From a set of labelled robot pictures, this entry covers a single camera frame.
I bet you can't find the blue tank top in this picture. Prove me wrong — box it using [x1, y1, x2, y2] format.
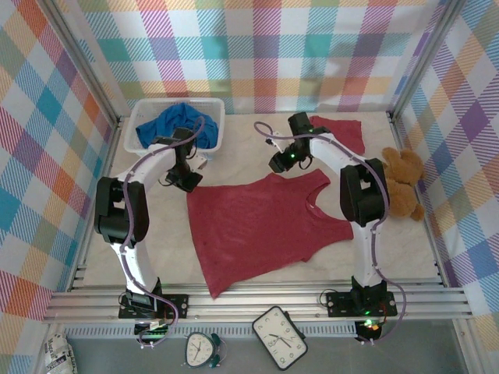
[135, 103, 219, 150]

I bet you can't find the red tank top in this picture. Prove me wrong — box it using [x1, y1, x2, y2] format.
[310, 115, 366, 155]
[186, 170, 355, 300]

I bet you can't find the white plastic mesh basket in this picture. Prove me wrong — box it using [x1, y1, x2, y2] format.
[123, 97, 226, 161]

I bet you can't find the brown teddy bear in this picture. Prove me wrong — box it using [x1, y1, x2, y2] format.
[380, 146, 426, 222]

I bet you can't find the small green alarm clock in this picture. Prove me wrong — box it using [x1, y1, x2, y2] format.
[182, 332, 227, 369]

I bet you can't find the black square analogue clock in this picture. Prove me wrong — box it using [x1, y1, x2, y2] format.
[252, 305, 309, 371]

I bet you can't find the newspaper print bag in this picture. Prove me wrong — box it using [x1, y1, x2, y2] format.
[44, 333, 77, 374]

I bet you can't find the aluminium side rail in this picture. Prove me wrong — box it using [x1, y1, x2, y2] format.
[388, 112, 449, 289]
[68, 116, 124, 291]

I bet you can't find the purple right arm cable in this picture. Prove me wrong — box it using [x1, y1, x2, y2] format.
[253, 121, 409, 346]

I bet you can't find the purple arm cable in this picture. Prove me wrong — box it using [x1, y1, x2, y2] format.
[253, 121, 409, 346]
[120, 115, 207, 349]

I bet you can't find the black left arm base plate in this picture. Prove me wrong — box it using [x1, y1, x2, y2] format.
[119, 292, 189, 320]

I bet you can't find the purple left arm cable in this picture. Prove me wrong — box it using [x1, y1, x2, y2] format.
[120, 115, 207, 349]

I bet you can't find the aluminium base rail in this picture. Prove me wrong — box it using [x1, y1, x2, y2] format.
[42, 286, 475, 324]

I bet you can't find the aluminium frame post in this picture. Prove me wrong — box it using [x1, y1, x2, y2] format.
[41, 0, 122, 125]
[388, 0, 469, 122]

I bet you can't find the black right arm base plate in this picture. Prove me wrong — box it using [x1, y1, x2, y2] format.
[325, 291, 398, 317]

